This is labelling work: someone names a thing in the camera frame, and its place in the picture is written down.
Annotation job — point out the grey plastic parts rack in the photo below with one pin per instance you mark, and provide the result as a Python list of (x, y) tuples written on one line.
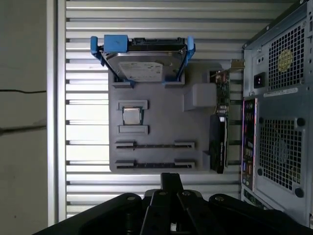
[(166, 117)]

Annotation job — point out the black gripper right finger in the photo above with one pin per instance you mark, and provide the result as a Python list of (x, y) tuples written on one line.
[(195, 215)]

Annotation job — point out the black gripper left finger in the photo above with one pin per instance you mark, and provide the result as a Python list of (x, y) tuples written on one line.
[(156, 213)]

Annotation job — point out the silver CPU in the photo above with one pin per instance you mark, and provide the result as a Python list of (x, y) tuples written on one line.
[(132, 116)]

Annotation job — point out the grey power supply unit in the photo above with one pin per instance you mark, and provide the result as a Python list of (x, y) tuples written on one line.
[(262, 63)]

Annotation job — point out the green graphics card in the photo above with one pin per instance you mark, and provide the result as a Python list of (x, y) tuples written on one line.
[(218, 147)]

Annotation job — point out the black open PC case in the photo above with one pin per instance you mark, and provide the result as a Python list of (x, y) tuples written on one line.
[(281, 151)]

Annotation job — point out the hard disk in blue carrier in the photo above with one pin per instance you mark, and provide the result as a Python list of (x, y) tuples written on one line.
[(141, 68)]

